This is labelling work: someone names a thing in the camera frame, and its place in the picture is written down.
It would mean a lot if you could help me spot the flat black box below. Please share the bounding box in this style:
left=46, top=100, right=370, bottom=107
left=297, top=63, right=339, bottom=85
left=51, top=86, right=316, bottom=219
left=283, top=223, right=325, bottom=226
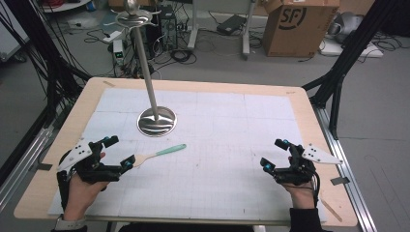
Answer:
left=216, top=14, right=249, bottom=37

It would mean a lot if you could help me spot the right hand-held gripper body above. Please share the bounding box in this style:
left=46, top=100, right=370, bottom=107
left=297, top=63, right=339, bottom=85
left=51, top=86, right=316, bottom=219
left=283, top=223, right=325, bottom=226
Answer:
left=272, top=142, right=344, bottom=187

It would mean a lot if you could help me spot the white gridded mat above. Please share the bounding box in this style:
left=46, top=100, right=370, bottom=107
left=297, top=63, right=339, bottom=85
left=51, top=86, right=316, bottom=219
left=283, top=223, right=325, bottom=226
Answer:
left=46, top=87, right=327, bottom=224

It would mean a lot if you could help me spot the grey round device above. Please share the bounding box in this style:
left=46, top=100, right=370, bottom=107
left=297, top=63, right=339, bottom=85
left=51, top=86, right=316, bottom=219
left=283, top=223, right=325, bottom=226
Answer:
left=328, top=11, right=366, bottom=45

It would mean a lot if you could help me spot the aluminium rail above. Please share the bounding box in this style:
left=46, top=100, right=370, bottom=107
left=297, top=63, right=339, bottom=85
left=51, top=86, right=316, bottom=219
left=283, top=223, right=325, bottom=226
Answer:
left=0, top=125, right=55, bottom=212
left=311, top=104, right=379, bottom=232

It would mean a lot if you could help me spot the coiled black cable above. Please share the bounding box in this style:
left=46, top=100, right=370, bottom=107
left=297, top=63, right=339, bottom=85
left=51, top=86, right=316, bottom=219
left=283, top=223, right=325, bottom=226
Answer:
left=169, top=47, right=198, bottom=66

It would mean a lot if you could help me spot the black computer tower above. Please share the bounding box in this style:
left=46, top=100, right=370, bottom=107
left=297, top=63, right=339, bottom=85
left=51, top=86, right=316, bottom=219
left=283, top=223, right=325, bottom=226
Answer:
left=159, top=4, right=179, bottom=52

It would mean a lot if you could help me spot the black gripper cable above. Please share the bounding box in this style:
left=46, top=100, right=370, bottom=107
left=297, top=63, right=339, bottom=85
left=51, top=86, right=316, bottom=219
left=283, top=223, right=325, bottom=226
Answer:
left=308, top=170, right=323, bottom=208

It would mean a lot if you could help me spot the round white table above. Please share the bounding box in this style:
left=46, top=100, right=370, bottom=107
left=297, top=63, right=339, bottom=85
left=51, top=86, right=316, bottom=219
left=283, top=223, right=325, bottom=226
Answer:
left=41, top=0, right=94, bottom=15

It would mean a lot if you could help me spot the black metal frame strut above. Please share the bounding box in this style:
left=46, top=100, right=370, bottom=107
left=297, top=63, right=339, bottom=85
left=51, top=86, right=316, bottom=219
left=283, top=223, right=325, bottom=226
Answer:
left=302, top=0, right=401, bottom=141
left=2, top=0, right=93, bottom=129

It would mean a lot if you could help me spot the white power strip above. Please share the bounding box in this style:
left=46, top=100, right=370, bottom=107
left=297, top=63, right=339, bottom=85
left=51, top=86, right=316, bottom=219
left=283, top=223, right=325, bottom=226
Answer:
left=102, top=30, right=124, bottom=44

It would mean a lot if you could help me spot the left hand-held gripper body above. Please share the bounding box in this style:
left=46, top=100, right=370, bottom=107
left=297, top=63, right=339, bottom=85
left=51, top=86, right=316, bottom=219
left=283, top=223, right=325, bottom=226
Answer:
left=57, top=137, right=130, bottom=186

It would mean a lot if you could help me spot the silver metal utensil stand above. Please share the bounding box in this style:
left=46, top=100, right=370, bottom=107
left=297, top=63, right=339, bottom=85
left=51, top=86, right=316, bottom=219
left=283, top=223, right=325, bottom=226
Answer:
left=110, top=0, right=178, bottom=138

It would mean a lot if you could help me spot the white stand leg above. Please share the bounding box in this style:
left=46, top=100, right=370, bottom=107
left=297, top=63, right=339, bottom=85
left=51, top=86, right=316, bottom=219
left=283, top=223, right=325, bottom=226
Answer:
left=241, top=0, right=258, bottom=61
left=187, top=0, right=200, bottom=51

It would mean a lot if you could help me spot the person's left hand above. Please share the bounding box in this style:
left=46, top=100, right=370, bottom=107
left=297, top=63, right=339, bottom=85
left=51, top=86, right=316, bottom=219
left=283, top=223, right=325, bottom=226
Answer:
left=63, top=174, right=110, bottom=220

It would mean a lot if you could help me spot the brown cardboard box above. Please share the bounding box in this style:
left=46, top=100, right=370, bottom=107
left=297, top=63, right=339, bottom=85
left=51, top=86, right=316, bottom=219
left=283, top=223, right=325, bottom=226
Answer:
left=261, top=0, right=341, bottom=59

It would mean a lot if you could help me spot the person's right hand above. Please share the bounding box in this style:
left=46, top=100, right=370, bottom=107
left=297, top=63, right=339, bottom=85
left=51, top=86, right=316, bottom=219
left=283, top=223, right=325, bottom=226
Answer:
left=282, top=182, right=317, bottom=211

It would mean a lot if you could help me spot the thin wooden stick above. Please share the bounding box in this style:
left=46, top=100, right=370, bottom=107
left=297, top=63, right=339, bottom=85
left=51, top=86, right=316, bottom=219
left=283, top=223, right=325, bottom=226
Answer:
left=318, top=192, right=344, bottom=223

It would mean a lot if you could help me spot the white flat board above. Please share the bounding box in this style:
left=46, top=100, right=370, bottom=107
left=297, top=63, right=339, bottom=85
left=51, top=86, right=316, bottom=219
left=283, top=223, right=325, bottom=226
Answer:
left=318, top=34, right=385, bottom=59

